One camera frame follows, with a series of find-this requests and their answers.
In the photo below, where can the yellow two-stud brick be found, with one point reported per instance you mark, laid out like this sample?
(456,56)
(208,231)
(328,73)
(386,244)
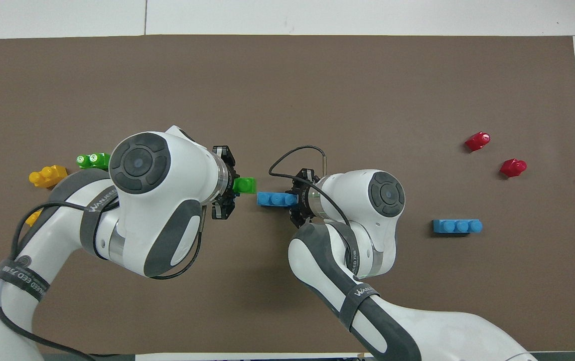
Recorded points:
(47,176)
(33,218)

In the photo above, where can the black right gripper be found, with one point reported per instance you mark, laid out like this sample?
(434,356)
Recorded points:
(303,198)

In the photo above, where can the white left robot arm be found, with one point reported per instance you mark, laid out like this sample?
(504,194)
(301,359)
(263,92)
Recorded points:
(157,210)

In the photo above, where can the brown table mat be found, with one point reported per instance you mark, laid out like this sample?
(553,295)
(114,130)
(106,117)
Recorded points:
(287,80)

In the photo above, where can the red single-stud brick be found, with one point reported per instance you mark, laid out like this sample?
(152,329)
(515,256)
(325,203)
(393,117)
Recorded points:
(513,168)
(478,141)

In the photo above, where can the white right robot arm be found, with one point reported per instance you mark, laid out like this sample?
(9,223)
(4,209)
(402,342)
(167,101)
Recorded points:
(368,225)

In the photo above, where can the blue three-stud brick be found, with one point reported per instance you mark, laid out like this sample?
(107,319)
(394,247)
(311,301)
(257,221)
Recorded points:
(275,199)
(457,226)

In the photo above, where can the plain green two-stud brick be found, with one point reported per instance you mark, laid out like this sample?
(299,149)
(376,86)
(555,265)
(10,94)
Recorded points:
(245,186)

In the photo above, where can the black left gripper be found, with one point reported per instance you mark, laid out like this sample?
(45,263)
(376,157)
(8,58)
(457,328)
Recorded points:
(227,185)

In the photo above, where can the green brick with white-marked studs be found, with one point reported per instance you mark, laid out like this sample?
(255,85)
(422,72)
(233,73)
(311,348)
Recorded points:
(94,160)

